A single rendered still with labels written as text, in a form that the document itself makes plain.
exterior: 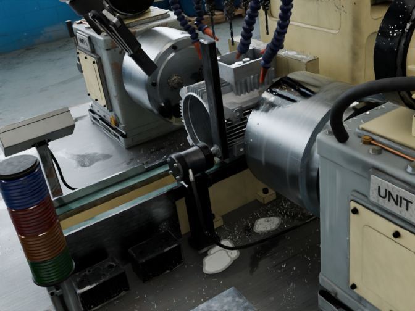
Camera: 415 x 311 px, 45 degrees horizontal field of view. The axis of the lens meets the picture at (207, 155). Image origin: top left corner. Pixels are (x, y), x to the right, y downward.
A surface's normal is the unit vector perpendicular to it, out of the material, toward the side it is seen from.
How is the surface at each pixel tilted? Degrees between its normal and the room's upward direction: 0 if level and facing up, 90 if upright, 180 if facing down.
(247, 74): 90
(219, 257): 0
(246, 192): 90
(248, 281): 0
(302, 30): 90
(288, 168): 80
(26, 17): 90
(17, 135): 50
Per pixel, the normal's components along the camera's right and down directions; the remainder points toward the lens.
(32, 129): 0.33, -0.29
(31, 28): 0.50, 0.36
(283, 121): -0.70, -0.34
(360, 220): -0.84, 0.35
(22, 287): -0.13, -0.87
